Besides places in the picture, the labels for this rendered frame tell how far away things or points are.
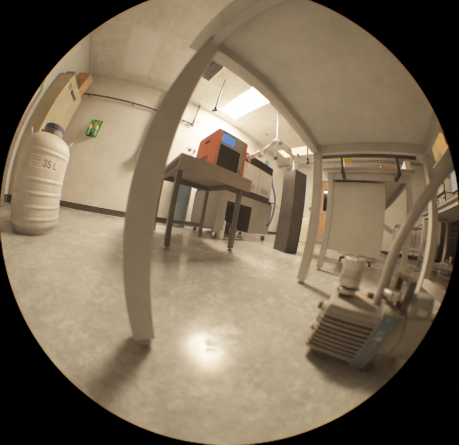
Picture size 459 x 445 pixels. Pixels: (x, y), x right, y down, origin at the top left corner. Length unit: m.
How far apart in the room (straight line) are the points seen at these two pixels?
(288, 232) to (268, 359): 1.62
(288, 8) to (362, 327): 0.79
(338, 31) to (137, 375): 0.93
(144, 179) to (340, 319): 0.48
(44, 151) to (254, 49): 1.16
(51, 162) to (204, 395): 1.22
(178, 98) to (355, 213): 1.37
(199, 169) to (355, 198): 1.33
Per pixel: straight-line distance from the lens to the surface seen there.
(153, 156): 0.24
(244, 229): 2.37
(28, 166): 1.17
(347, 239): 1.37
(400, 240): 0.41
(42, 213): 1.16
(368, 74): 0.69
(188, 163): 1.05
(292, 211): 1.87
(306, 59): 0.61
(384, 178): 1.42
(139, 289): 0.27
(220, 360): 0.38
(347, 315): 0.37
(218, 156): 1.30
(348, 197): 1.42
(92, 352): 0.40
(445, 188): 2.93
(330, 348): 0.43
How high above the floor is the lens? 0.32
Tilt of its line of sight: 1 degrees up
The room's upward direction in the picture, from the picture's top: 10 degrees clockwise
